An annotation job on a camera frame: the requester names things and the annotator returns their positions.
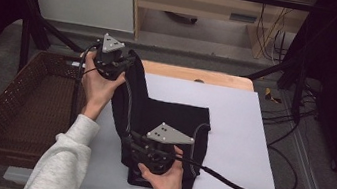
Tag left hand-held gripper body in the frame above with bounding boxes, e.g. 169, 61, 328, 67
91, 31, 133, 83

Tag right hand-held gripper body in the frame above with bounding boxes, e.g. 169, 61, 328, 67
131, 118, 198, 180

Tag black knit vest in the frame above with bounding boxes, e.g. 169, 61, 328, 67
98, 47, 222, 189

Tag brown wicker basket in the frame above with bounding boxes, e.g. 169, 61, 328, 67
0, 44, 102, 179

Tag person's left hand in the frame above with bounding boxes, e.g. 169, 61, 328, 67
75, 52, 129, 125

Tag person's right hand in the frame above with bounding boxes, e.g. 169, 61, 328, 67
133, 140, 194, 189

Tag black metal stand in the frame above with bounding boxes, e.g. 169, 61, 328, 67
236, 47, 312, 124
0, 0, 94, 79

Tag white foam board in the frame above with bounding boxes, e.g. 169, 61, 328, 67
2, 53, 302, 189

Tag yellow and black tape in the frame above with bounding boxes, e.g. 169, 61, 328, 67
262, 87, 284, 105

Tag left hand-held gripper cable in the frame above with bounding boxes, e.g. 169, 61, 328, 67
67, 40, 103, 129

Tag hanging black cables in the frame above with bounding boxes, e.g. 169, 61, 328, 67
251, 3, 296, 65

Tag looped black floor cable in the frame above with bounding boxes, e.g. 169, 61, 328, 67
260, 144, 304, 189

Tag bundle of black floor cables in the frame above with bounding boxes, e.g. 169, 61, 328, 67
255, 72, 325, 155

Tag hanging yellow cable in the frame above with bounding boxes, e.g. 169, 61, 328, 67
256, 4, 294, 62

